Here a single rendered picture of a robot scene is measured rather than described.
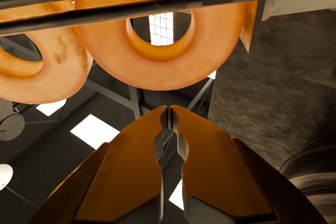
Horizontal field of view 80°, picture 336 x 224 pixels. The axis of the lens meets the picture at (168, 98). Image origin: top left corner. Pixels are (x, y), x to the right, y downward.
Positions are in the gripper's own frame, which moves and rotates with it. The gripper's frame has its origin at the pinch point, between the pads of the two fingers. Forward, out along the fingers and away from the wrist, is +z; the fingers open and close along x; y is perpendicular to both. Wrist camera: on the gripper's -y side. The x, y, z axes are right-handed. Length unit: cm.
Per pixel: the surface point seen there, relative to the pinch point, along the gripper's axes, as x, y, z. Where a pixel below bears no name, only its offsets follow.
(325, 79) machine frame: 28.6, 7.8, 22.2
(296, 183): 26.8, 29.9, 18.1
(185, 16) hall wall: 75, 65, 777
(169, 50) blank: 0.3, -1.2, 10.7
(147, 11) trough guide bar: -1.4, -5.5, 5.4
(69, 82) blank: -11.1, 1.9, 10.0
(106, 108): -289, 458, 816
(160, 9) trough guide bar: -0.3, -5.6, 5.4
